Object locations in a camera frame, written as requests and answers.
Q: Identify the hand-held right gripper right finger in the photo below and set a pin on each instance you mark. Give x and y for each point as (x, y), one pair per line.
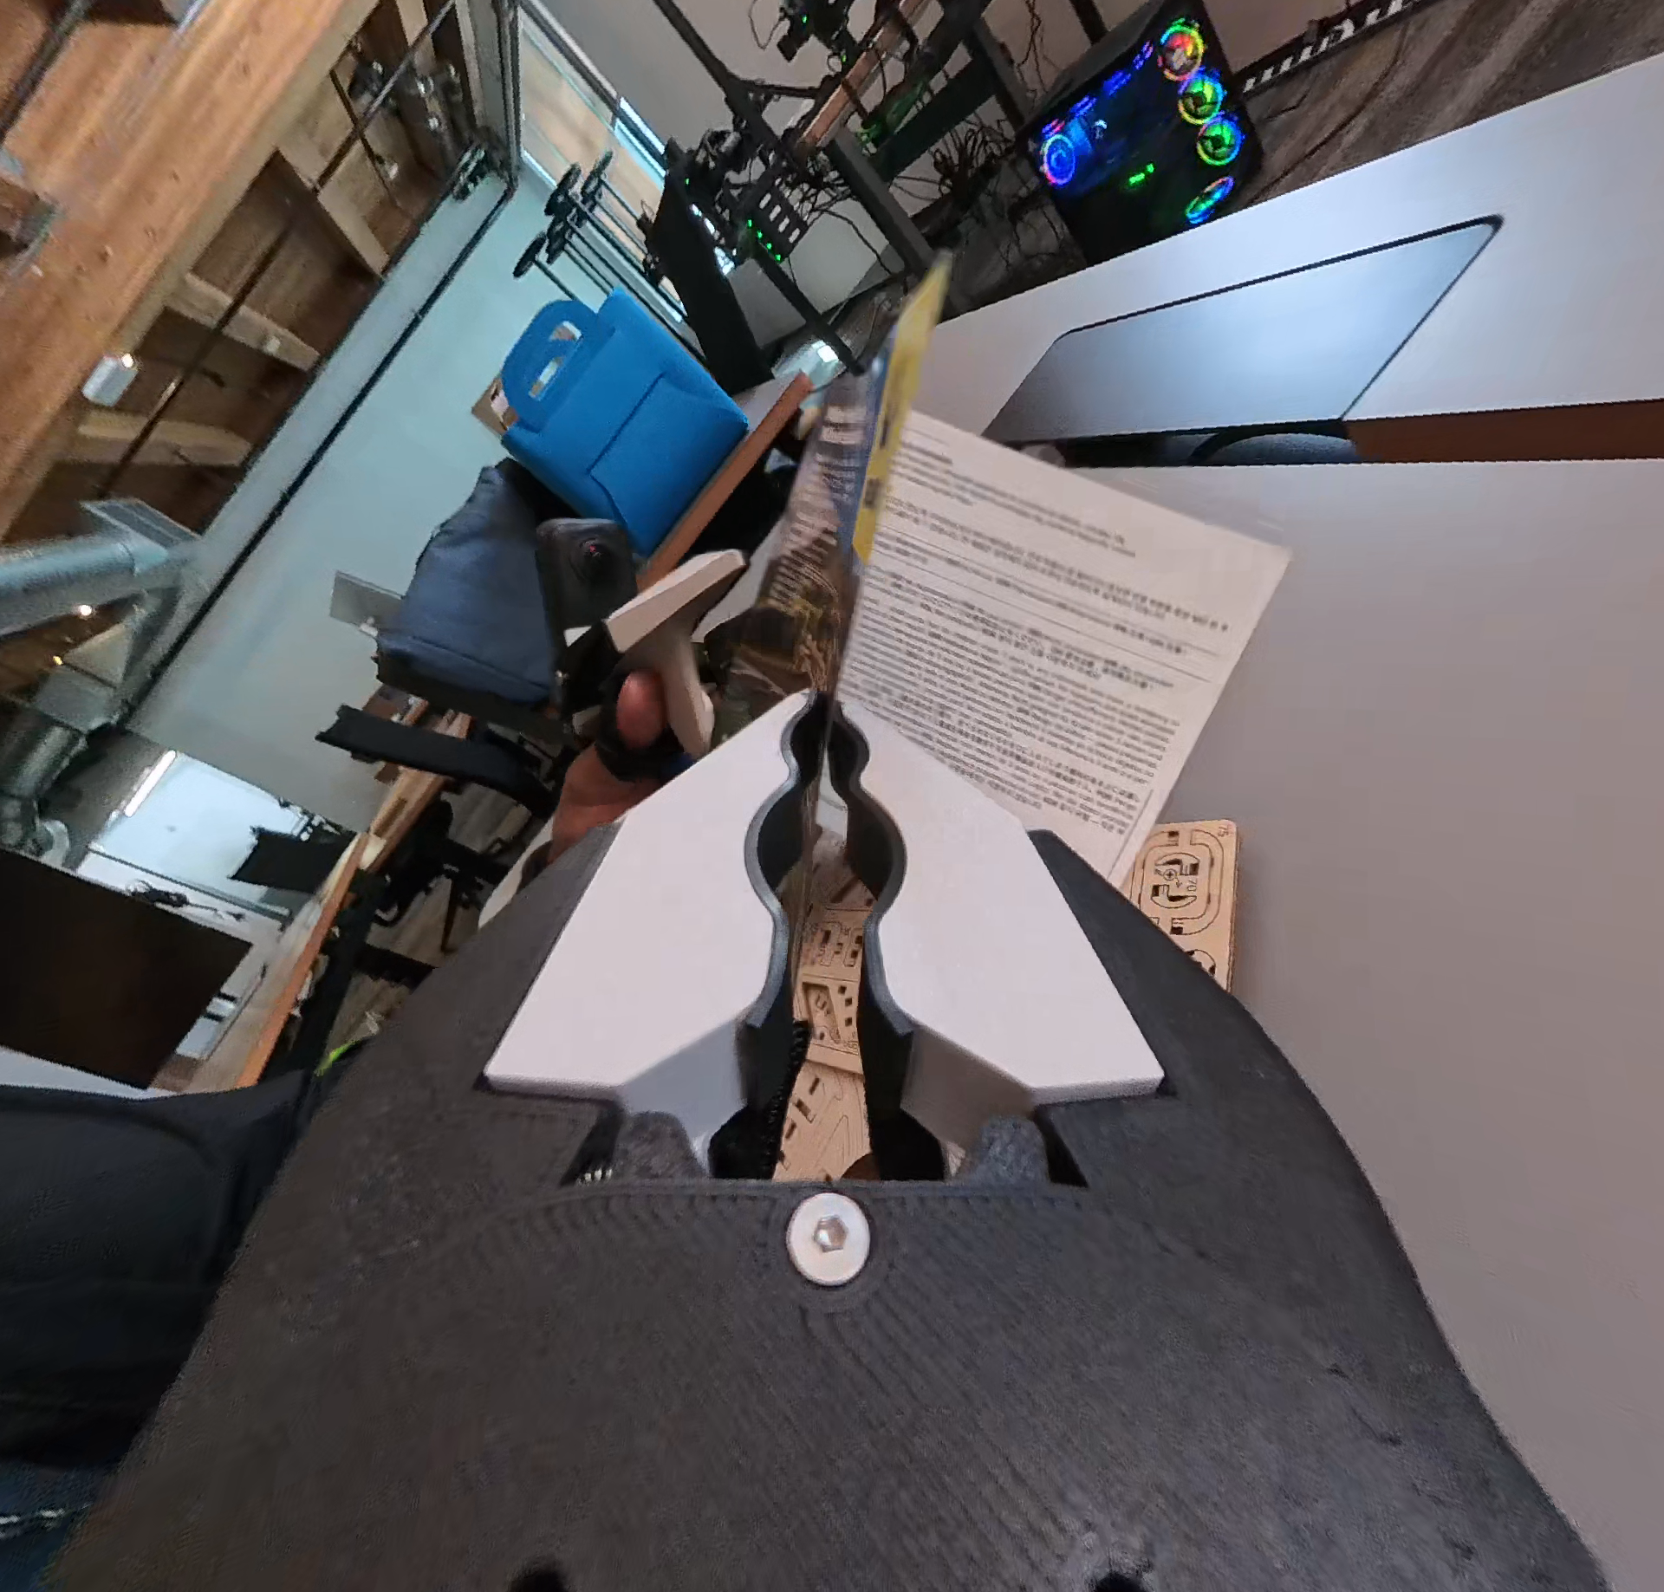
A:
(1020, 967)

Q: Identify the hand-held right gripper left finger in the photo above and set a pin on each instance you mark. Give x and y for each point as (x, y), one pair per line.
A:
(624, 954)

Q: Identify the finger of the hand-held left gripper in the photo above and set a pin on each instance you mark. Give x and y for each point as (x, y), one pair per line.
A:
(678, 598)

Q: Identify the colourful printed packaging card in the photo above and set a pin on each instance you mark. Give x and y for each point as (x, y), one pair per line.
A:
(806, 538)

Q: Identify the white desk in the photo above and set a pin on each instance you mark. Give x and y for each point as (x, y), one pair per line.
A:
(1456, 837)
(1592, 252)

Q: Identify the black desk mat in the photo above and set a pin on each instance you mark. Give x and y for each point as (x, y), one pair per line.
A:
(1248, 343)

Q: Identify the person's left hand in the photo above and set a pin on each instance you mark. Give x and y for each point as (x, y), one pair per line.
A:
(643, 715)

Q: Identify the dark blue office chair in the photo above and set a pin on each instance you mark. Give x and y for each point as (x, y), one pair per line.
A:
(468, 603)

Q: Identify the blue fabric bag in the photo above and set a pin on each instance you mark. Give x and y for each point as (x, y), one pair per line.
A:
(624, 408)

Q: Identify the laser-cut wooden puzzle sheet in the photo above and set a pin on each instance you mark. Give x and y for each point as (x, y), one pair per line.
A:
(1185, 891)

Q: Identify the long wooden table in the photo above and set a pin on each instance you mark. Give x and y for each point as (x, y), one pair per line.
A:
(325, 915)

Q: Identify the black equipment box with lights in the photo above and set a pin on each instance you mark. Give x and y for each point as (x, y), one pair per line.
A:
(728, 265)

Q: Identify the white printed instruction sheet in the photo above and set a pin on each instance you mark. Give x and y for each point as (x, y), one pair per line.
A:
(1066, 616)

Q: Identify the dark monitor screen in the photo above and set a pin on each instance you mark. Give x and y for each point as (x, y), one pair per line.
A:
(104, 967)

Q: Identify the person in dark jacket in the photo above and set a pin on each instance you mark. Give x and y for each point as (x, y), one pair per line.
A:
(130, 1254)

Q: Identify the computer tower with rainbow fans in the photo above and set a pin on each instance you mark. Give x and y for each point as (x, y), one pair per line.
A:
(1144, 122)

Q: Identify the person's blue jeans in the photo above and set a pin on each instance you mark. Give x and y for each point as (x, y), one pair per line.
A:
(45, 1532)

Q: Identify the black power strip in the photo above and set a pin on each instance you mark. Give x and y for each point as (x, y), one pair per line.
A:
(1378, 13)

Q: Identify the silver spiral air duct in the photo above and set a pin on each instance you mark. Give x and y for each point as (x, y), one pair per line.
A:
(78, 564)

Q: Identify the black metal rack frame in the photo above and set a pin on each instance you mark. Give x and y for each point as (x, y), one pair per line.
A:
(910, 70)

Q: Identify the black camera rig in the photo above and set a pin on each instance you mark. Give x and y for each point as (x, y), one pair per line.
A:
(819, 0)

